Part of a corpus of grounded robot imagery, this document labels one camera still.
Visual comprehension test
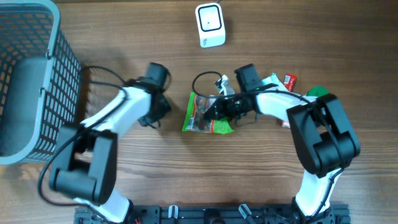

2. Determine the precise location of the green candy bag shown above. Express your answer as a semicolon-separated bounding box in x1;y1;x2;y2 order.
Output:
182;92;233;134

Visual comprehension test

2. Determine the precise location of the teal snack packet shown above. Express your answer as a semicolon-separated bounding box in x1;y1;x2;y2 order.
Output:
262;73;287;91

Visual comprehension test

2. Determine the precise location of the red white tissue pack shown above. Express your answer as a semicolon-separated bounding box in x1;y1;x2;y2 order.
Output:
282;121;290;128

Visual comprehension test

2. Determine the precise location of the red coffee stick sachet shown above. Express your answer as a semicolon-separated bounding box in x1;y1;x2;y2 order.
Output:
284;73;297;91

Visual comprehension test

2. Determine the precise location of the green lid jar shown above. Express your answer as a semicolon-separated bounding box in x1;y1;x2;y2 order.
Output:
306;86;329;97

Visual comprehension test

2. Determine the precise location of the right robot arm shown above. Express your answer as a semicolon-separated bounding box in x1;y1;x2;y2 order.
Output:
204;63;360;223

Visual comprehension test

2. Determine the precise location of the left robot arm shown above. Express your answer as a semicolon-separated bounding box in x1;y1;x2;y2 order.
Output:
43;62;171;223

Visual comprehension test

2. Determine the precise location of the white barcode scanner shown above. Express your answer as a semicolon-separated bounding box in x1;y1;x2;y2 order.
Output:
195;2;226;49

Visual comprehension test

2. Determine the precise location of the grey plastic mesh basket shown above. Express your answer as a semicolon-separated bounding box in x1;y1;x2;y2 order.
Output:
1;0;81;166

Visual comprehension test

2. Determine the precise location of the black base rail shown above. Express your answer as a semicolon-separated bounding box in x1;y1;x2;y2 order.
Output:
73;204;351;224

